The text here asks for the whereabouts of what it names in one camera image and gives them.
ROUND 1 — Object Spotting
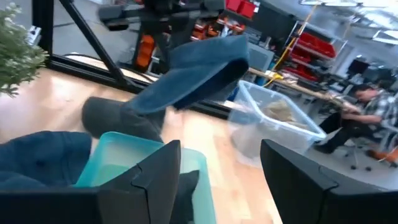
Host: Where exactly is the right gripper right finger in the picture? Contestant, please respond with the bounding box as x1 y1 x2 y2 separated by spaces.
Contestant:
259 139 398 224

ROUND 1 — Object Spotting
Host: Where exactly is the teal plastic bin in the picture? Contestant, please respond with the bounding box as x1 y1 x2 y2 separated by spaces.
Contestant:
73 131 217 224

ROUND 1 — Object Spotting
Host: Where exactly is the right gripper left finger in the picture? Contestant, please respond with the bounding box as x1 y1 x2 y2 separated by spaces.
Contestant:
0 139 182 224

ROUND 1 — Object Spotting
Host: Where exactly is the computer tower case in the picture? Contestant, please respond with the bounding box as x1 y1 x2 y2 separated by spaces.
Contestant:
247 42 276 72

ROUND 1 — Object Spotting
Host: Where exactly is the beige baseball cap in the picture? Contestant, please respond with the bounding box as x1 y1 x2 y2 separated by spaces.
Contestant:
262 99 310 130

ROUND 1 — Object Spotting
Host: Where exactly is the shelf with red bins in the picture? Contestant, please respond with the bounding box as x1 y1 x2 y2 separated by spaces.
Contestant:
281 30 338 82

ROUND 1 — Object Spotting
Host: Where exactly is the rack with orange bins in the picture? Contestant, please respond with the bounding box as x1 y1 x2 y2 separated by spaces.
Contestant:
135 34 156 71

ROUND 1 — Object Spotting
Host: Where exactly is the yellow cable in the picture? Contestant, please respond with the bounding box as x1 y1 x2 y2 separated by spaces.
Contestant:
264 2 317 88

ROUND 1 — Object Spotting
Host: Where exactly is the person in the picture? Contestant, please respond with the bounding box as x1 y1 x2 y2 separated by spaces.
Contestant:
313 83 398 155

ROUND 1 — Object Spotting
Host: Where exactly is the rack of small red bins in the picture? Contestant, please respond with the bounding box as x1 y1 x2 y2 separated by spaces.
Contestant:
191 17 246 41

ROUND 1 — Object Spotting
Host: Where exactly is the wooden desk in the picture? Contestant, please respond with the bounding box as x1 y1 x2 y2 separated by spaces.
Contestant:
248 67 348 108

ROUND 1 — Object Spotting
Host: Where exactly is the clear plastic bin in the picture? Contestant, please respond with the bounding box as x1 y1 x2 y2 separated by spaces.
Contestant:
228 80 327 167

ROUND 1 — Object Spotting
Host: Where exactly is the potted plant with white flowers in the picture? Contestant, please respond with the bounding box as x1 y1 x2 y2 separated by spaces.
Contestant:
0 2 50 98

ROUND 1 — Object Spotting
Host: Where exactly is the blue denim baseball cap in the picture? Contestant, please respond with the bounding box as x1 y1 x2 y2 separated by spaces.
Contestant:
123 34 250 115
0 130 93 191

